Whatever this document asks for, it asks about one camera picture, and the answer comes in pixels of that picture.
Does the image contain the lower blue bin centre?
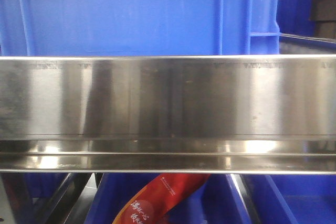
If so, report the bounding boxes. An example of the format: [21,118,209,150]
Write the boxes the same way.
[85,173,251,223]

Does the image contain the lower blue bin right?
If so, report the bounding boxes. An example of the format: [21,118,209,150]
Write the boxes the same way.
[244,175,335,223]

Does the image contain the large blue target bin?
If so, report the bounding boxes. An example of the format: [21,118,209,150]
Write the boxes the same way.
[1,0,280,56]

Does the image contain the blue bin behind right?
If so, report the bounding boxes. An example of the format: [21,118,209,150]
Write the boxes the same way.
[277,0,335,55]

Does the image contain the brown cardboard item in bin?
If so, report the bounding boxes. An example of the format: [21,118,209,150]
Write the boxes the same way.
[311,0,335,39]

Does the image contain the red printed snack package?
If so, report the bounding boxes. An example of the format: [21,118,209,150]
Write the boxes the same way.
[113,173,210,223]

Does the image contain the metal shelving rack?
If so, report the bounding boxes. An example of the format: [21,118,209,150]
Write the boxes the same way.
[0,173,104,224]

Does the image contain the stainless steel shelf rail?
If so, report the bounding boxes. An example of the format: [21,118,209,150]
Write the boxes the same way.
[1,55,335,174]

